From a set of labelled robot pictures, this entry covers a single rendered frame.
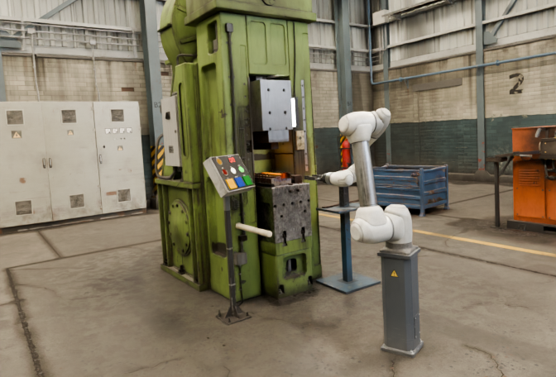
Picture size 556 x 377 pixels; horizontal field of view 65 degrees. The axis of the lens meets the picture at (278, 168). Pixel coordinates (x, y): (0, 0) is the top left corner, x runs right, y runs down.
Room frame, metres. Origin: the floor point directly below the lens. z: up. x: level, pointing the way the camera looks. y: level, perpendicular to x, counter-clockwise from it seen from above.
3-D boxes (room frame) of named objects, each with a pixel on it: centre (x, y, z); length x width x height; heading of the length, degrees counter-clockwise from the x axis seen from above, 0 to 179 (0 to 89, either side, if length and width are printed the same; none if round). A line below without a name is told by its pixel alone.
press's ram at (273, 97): (3.75, 0.06, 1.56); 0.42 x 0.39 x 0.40; 35
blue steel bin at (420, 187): (7.14, -2.03, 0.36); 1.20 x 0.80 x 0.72; 40
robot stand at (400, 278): (2.57, -0.69, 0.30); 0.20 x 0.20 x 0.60; 55
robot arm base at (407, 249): (2.59, -0.71, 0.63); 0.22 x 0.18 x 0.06; 145
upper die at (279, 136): (3.72, 0.10, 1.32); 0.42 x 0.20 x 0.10; 35
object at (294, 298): (3.51, -0.05, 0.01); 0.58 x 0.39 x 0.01; 125
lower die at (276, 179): (3.72, 0.10, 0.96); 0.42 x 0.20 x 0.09; 35
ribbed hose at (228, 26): (3.46, 0.31, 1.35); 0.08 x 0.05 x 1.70; 125
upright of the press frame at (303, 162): (4.06, -0.13, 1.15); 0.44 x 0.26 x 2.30; 35
